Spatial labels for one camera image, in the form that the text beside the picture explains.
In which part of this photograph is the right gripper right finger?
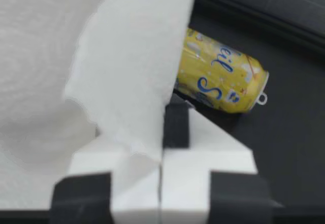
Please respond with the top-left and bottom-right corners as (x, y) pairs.
(161, 103), (284, 224)

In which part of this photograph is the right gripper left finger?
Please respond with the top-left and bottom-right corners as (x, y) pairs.
(50, 132), (162, 224)

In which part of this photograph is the white paper towel sheet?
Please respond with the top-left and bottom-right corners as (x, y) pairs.
(64, 0), (199, 164)

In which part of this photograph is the white paper towel roll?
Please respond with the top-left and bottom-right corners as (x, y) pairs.
(0, 0), (133, 211)

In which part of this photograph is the yellow drink can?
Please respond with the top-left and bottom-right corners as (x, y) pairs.
(172, 27), (270, 115)

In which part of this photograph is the black frame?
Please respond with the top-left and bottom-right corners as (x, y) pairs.
(194, 0), (325, 55)

